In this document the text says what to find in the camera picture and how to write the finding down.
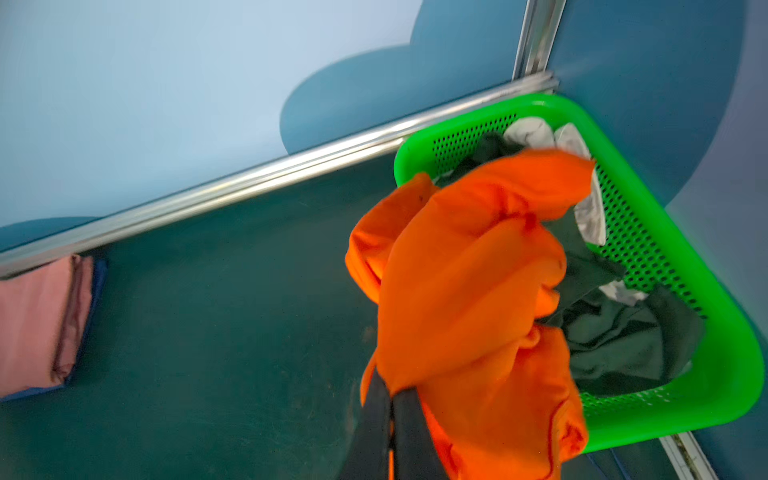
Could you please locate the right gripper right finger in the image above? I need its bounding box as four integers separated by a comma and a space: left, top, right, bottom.
392, 388, 448, 480

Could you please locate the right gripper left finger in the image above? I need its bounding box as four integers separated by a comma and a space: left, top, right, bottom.
338, 370, 392, 480

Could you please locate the orange t-shirt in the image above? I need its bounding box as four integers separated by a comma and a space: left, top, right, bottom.
345, 150, 595, 479

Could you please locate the dark green t-shirt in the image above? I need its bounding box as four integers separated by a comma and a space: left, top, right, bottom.
435, 132, 705, 397

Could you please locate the green plastic basket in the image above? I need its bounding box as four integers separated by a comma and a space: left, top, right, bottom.
394, 94, 765, 453

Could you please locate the folded blue t-shirt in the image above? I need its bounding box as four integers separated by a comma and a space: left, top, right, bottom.
0, 257, 108, 403

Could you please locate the white t-shirt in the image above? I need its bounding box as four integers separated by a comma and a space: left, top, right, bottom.
502, 116, 649, 307

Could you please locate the folded pink t-shirt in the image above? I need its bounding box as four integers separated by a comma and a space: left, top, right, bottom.
0, 254, 96, 400

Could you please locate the back aluminium frame rail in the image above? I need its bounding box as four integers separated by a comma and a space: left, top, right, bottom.
1, 72, 559, 277

